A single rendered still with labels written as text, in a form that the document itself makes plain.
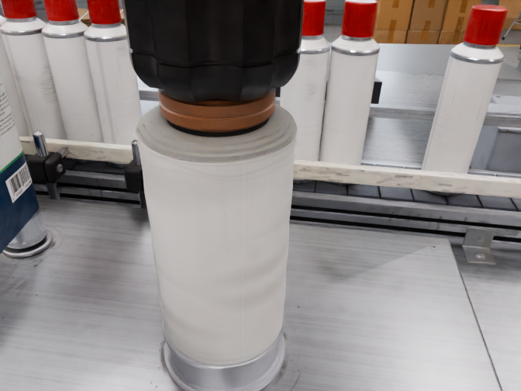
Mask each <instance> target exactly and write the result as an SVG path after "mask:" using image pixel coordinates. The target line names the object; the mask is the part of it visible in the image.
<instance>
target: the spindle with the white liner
mask: <svg viewBox="0 0 521 391"><path fill-rule="evenodd" d="M122 7H123V13H124V19H125V25H126V36H127V42H128V46H129V59H130V62H131V65H132V67H133V70H134V71H135V73H136V75H137V76H138V77H139V79H140V80H141V81H142V82H143V83H144V84H145V85H147V86H148V87H150V88H157V90H158V97H159V105H158V106H156V107H155V108H153V109H151V110H150V111H148V112H146V113H145V114H144V115H143V116H142V117H141V118H140V121H139V122H138V125H137V127H136V138H137V142H138V147H139V151H140V160H141V164H142V170H143V185H144V193H145V198H146V203H147V211H148V216H149V220H150V230H151V239H152V247H153V253H154V262H155V266H156V270H157V281H158V290H159V299H160V307H161V311H162V330H163V335H164V339H165V345H164V357H165V362H166V366H167V369H168V371H169V373H170V375H171V377H172V378H173V380H174V381H175V382H176V383H177V384H178V385H179V386H180V387H181V388H182V389H184V390H185V391H259V390H261V389H263V388H264V387H265V386H266V385H267V384H268V383H269V382H270V381H271V380H272V379H273V378H274V377H275V376H276V374H277V373H278V371H279V369H280V367H281V364H282V362H283V359H284V354H285V339H284V335H283V333H284V330H285V308H284V305H285V287H286V266H287V260H288V242H289V220H290V212H291V204H292V189H293V164H294V155H295V142H296V134H297V126H296V123H295V121H294V118H293V117H292V115H291V114H290V113H289V112H288V111H287V110H286V109H284V108H282V107H281V106H279V105H277V104H275V90H276V88H279V87H283V86H285V85H286V84H287V83H288V82H289V81H290V80H291V79H292V77H293V76H294V74H295V72H296V71H297V69H298V66H299V61H300V55H301V44H302V23H303V12H304V0H122Z"/></svg>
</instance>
